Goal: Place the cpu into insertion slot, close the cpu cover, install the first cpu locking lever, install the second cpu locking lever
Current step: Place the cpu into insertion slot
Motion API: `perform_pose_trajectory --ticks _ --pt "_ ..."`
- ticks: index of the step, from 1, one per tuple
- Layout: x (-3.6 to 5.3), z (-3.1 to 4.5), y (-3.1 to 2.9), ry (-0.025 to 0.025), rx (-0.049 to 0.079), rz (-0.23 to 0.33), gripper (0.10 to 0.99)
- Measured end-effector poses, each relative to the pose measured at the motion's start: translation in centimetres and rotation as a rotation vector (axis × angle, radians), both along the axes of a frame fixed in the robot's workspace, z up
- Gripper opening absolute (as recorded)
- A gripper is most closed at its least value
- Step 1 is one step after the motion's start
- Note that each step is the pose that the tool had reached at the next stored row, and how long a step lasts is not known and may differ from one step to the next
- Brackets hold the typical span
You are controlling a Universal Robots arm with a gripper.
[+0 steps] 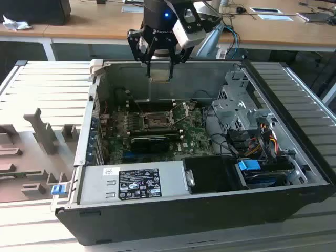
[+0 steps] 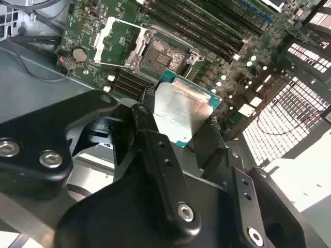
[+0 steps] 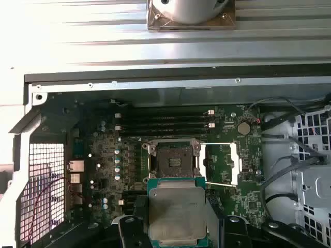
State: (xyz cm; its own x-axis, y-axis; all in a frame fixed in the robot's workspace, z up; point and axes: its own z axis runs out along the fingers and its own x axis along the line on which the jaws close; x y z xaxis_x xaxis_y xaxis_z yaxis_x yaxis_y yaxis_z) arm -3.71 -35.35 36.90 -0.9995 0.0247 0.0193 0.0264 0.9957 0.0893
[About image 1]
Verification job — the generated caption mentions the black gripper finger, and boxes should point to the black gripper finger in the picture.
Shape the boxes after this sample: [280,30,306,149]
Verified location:
[165,38,191,79]
[128,28,158,78]

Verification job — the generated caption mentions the silver CPU plate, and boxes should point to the silver CPU plate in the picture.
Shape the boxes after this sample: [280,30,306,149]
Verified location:
[148,69,170,83]

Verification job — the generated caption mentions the metal socket cover frame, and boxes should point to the metal socket cover frame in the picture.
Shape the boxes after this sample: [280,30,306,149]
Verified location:
[167,101,191,127]

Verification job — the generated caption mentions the CPU socket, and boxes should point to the CPU socket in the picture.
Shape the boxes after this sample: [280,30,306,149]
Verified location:
[141,111,174,130]

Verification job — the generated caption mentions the long wooden desk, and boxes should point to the long wooden desk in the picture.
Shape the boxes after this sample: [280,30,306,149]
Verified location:
[0,0,336,53]

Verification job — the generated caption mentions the beige case latch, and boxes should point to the beige case latch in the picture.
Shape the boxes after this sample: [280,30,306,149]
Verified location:
[88,58,105,77]

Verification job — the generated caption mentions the silver metal drive cage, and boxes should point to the silver metal drive cage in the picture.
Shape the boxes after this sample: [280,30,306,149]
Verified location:
[211,70,275,139]

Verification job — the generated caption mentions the green motherboard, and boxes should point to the green motherboard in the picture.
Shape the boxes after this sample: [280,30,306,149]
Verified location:
[101,103,218,166]

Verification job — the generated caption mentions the graphics card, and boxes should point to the graphics card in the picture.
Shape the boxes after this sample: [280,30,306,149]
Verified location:
[130,135,171,153]

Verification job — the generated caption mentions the black box on desk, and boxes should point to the black box on desk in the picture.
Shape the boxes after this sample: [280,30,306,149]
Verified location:
[0,0,72,26]

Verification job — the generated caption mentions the crumpled white paper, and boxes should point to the crumpled white paper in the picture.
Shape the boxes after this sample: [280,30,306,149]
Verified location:
[2,14,33,33]

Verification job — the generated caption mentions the blue disk carrier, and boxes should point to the blue disk carrier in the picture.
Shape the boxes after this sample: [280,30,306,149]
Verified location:
[237,159,289,188]

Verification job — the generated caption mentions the grey laptop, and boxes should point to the grey laptop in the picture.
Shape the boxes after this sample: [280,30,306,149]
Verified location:
[296,11,333,24]

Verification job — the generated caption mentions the silver power supply unit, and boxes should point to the silver power supply unit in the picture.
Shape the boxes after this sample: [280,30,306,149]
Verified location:
[78,160,195,206]

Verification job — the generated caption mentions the grey parts rack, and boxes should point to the grey parts rack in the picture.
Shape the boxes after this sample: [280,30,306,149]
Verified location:
[0,107,81,205]

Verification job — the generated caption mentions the black open PC case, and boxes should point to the black open PC case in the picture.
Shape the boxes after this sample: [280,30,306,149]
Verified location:
[54,59,333,246]

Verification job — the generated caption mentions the blue case latch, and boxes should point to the blue case latch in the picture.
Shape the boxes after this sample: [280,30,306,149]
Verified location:
[50,184,67,196]

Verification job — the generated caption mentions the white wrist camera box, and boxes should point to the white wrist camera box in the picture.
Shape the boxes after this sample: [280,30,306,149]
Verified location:
[172,7,207,50]

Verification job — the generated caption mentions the blue cable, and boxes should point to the blue cable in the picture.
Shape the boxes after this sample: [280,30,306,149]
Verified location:
[222,24,242,60]

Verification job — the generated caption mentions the yellow red power wires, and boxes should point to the yellow red power wires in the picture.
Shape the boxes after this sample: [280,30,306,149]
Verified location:
[246,122,279,159]

